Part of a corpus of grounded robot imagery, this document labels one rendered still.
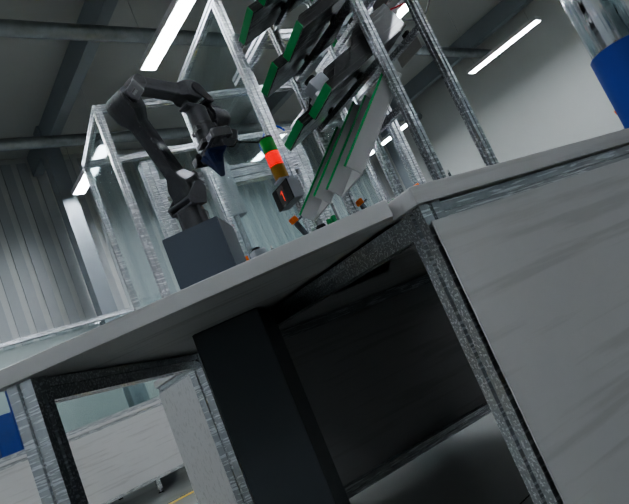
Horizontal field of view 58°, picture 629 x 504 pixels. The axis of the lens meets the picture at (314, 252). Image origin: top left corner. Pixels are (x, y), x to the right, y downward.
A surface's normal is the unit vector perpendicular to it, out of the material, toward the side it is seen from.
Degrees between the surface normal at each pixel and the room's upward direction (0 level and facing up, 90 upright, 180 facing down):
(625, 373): 90
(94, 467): 90
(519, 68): 90
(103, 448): 90
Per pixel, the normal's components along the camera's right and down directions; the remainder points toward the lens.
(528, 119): -0.73, 0.20
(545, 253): 0.43, -0.33
